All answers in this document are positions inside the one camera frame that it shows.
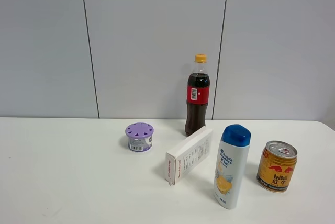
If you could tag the cola bottle yellow cap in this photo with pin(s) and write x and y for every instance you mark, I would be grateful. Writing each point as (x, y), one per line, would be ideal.
(198, 87)

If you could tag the purple air freshener can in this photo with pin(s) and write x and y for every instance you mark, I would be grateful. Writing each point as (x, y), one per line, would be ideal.
(139, 136)

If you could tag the white cardboard box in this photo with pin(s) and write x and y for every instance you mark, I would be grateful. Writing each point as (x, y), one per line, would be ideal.
(181, 159)

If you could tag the white shampoo bottle blue cap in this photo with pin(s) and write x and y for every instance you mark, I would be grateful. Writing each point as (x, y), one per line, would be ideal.
(230, 164)

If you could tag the gold Red Bull can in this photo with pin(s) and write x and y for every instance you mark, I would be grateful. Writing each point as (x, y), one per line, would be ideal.
(277, 163)

